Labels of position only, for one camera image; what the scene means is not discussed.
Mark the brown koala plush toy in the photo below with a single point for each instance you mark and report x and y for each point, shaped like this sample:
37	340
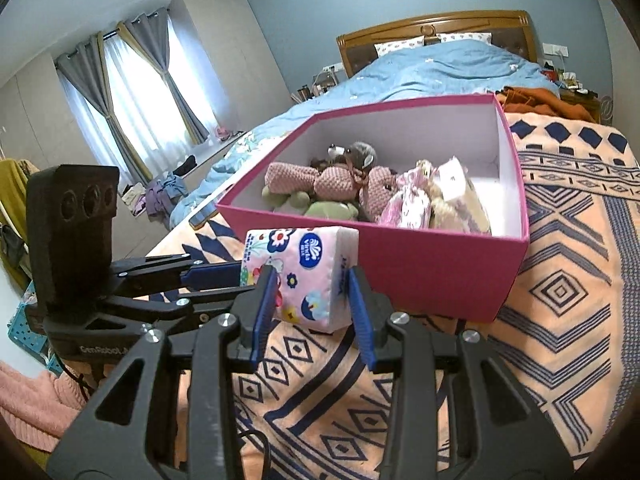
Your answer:
357	152

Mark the black cloth item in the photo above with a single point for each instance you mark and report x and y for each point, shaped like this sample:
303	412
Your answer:
186	166

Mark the white patterned pillow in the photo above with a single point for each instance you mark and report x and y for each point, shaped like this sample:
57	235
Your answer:
400	46
465	37

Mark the grey curtain panel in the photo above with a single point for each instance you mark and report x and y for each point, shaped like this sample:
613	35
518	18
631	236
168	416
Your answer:
95	105
165	70

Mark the orange cloth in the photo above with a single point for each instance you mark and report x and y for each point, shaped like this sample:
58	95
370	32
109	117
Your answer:
540	102

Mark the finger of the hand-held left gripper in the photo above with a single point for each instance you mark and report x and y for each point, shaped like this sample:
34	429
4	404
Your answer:
200	305
215	275

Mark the pile of clothes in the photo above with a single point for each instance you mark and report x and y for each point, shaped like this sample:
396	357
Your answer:
155	195

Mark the window seat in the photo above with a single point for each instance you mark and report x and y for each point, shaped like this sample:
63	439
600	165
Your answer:
220	155

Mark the small yellow carton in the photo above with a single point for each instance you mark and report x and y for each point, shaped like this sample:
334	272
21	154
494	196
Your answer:
475	210

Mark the floral tissue pack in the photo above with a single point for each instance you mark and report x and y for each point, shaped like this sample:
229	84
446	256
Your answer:
305	270

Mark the smartphone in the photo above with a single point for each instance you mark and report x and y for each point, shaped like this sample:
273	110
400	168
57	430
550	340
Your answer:
202	216

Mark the wooden headboard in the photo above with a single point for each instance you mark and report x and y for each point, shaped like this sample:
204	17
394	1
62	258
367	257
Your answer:
400	27

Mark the blue duvet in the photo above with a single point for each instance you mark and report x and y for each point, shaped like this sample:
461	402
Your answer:
440	70

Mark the yellow garment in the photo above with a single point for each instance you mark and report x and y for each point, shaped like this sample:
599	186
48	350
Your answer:
12	185

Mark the blue plastic crate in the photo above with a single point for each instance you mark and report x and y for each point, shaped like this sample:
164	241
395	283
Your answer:
25	330

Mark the pink knitted plush toy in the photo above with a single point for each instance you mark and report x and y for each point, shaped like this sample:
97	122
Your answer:
330	180

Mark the orange patterned blanket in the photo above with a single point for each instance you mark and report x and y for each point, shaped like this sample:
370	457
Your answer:
565	270

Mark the white wall socket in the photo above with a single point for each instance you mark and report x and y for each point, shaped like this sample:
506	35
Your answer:
555	50
332	67

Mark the person's left forearm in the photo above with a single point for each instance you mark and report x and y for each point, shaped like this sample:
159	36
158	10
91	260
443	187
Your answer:
35	400

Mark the cluttered wooden nightstand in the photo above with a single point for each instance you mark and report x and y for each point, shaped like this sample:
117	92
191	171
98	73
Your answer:
575	90

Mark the beige wardrobe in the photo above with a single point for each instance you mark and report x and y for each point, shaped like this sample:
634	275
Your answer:
225	50

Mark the green plush toy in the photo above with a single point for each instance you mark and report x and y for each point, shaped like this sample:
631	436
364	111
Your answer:
325	208

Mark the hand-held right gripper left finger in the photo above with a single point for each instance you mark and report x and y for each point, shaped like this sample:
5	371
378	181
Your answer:
265	305

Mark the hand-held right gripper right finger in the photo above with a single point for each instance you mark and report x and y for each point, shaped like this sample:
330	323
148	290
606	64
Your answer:
360	310

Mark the pink storage box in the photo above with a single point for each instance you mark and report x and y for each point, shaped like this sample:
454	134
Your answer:
425	270

